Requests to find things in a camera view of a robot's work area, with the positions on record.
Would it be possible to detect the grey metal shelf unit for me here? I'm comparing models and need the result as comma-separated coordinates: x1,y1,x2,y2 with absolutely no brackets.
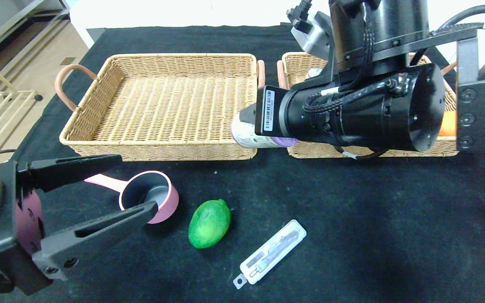
0,0,71,57

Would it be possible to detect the black camera cable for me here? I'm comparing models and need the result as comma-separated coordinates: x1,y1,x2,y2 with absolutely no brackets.
286,0,313,24

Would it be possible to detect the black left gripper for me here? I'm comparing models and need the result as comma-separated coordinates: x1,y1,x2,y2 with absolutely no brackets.
0,154,159,296

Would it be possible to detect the wicker basket with brown handles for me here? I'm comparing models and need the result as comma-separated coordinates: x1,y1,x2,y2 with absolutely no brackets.
55,53,266,163
277,51,459,159

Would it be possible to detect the light wooden rack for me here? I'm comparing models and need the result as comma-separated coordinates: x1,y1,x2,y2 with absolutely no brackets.
0,50,43,157

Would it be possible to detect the green lime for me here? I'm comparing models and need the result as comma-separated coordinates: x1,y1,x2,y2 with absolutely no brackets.
188,199,231,249

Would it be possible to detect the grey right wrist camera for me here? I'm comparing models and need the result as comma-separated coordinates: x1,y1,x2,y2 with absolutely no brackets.
291,12,336,62

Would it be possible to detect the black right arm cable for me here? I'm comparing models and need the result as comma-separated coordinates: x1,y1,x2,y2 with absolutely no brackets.
436,4,485,32

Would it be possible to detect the clear plastic blister pack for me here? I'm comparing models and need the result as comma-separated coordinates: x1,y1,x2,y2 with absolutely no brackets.
232,219,307,290

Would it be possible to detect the orange fruit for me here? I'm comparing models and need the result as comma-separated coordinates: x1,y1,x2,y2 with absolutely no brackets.
438,110,458,138

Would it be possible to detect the pink saucepan with handle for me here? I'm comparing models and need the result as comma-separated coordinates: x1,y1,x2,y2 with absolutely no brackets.
84,170,180,224

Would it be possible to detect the purple trash bag roll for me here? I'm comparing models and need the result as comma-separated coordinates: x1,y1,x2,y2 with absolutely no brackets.
230,112,299,149

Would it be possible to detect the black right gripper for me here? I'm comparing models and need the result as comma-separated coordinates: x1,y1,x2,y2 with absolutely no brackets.
239,85,320,143

